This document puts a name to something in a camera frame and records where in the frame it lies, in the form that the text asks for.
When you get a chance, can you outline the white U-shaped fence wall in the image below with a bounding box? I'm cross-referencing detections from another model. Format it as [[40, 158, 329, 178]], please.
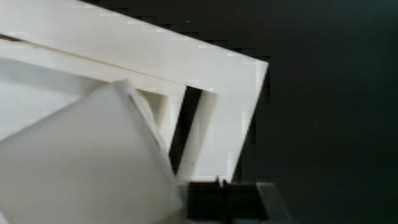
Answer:
[[0, 0, 269, 181]]

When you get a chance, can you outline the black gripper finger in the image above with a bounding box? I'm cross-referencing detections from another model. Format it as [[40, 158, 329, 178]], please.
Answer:
[[185, 179, 294, 224]]

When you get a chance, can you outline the white square table top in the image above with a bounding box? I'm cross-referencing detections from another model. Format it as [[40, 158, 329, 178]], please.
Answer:
[[0, 34, 187, 147]]

